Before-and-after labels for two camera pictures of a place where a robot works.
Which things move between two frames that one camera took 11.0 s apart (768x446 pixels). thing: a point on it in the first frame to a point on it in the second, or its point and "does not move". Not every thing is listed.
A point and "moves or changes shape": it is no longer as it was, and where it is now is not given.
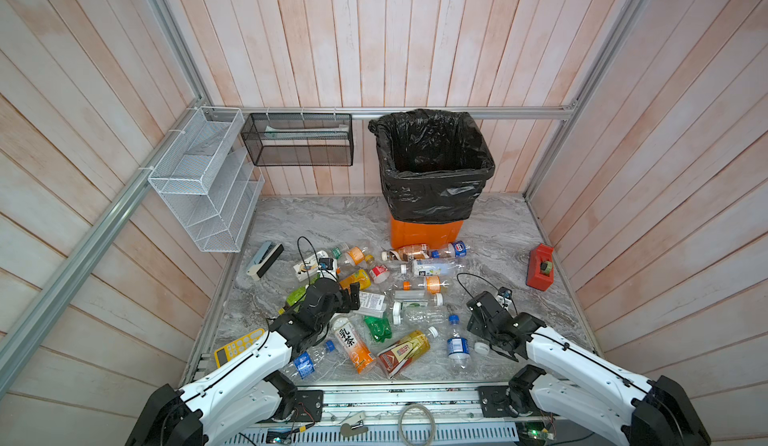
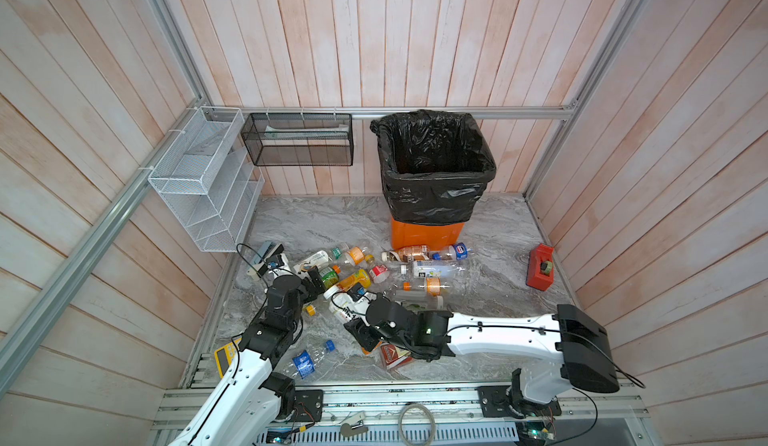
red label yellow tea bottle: x=406 y=350 does not move
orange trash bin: x=429 y=234 does not move
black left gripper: x=343 y=298 to x=312 y=293
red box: x=540 y=267 does not move
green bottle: x=298 y=293 moves or changes shape
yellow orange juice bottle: x=360 y=276 does not move
